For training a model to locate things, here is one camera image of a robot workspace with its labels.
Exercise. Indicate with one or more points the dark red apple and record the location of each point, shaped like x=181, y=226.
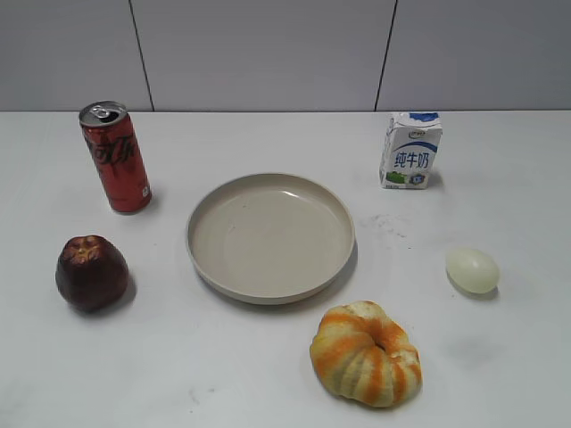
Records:
x=91, y=273

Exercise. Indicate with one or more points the red soda can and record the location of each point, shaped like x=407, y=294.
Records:
x=112, y=142

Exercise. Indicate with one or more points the orange white pumpkin toy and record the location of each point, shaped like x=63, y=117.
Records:
x=360, y=353

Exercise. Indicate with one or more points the beige round plate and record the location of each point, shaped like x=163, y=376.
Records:
x=271, y=239

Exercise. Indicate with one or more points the white blue milk carton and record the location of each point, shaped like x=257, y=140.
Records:
x=411, y=144

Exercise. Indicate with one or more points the white egg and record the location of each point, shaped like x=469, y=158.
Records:
x=472, y=270

